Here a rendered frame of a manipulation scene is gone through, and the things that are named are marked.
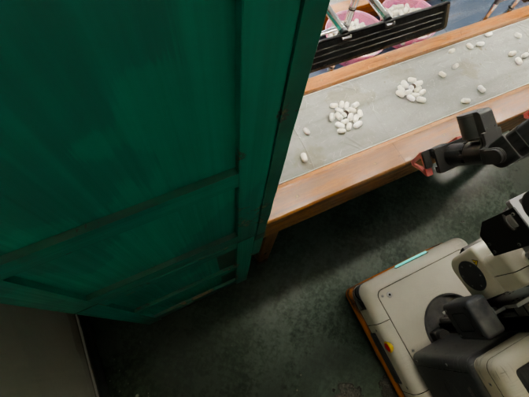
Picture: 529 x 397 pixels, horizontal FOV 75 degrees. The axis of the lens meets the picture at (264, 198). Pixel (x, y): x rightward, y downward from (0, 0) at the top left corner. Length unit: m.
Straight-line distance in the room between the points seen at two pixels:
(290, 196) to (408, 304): 0.83
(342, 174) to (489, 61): 0.92
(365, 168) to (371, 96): 0.34
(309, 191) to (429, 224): 1.16
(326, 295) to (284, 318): 0.25
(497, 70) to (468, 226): 0.91
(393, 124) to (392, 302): 0.78
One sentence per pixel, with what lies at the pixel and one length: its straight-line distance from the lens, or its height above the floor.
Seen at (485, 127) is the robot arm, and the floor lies 1.21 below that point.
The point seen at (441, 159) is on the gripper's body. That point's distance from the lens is 0.98.
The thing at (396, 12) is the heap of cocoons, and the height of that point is 0.74.
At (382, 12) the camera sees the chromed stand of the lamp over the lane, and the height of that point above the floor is 1.12.
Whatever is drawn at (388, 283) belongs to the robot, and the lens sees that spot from 1.69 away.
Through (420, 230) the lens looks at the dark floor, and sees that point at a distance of 2.16.
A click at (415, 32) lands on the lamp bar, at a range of 1.26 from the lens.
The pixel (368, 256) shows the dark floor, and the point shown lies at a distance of 1.99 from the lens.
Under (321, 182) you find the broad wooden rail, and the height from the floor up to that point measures 0.76.
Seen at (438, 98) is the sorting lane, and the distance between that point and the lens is 1.60.
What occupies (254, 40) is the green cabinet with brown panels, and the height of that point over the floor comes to 1.57.
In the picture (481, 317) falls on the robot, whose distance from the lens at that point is 1.30.
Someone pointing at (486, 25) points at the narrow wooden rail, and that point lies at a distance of 1.98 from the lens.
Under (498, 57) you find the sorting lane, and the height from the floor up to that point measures 0.74.
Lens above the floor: 1.81
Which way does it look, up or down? 68 degrees down
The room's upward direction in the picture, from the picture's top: 12 degrees clockwise
